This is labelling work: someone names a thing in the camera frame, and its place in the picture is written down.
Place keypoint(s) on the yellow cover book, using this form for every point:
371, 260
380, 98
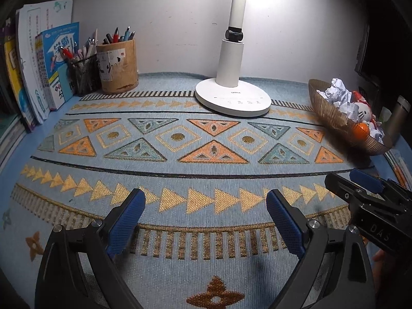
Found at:
15, 78

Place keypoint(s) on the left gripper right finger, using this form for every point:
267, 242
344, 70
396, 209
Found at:
306, 242

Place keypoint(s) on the small paper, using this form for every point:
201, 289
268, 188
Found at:
376, 132

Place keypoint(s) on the patterned blue table mat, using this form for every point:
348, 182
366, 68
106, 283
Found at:
205, 238

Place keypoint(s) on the white blue plush toy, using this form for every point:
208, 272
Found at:
364, 111

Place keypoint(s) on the cork pen holder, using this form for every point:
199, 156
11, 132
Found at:
117, 64

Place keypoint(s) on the person right hand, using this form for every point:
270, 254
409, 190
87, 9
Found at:
379, 261

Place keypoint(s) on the gold ribbed bowl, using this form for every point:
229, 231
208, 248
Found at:
338, 122

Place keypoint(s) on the stack of booklets right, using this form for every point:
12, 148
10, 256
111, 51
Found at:
400, 169

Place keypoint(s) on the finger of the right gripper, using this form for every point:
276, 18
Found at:
350, 191
377, 185

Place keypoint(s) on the black mesh pen holder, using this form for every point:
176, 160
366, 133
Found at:
86, 75

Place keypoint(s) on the white desk lamp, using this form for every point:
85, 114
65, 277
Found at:
226, 93

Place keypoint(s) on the blue cover book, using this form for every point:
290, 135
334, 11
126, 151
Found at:
53, 67

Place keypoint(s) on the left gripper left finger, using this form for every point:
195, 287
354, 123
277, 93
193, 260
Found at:
108, 240

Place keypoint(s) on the white cover book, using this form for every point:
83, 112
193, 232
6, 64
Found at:
33, 21

